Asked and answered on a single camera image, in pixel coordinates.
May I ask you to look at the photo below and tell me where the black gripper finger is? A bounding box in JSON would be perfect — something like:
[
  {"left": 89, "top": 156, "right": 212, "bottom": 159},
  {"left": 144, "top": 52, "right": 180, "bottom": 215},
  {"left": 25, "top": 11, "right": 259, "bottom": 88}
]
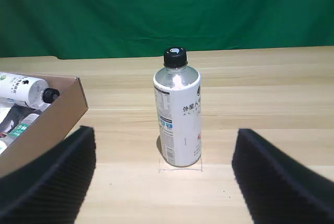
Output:
[
  {"left": 231, "top": 128, "right": 334, "bottom": 224},
  {"left": 0, "top": 126, "right": 97, "bottom": 224}
]

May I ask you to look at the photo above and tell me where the white bottle with black cap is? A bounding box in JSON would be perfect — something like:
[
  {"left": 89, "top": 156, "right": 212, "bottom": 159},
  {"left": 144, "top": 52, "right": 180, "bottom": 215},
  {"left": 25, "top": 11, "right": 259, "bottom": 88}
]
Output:
[{"left": 152, "top": 47, "right": 202, "bottom": 168}]

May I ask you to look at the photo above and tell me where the brown cardboard box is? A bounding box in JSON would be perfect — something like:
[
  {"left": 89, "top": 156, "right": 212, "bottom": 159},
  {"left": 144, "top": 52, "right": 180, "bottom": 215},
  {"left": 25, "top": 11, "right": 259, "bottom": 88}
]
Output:
[{"left": 0, "top": 71, "right": 89, "bottom": 178}]

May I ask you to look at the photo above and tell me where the green label clear bottle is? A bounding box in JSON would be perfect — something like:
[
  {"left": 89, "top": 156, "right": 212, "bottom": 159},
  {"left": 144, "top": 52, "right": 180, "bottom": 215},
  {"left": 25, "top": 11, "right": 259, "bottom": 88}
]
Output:
[{"left": 5, "top": 113, "right": 40, "bottom": 148}]

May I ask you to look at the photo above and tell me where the white bottle with clear neck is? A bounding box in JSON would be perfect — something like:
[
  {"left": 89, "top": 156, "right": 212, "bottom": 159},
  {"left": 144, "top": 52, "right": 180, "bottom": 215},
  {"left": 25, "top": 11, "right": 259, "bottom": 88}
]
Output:
[{"left": 0, "top": 72, "right": 61, "bottom": 110}]

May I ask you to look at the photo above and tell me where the green backdrop cloth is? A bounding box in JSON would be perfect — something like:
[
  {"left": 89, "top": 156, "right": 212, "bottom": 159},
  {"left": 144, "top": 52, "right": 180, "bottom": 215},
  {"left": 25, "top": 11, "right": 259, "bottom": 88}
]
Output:
[{"left": 0, "top": 0, "right": 334, "bottom": 60}]

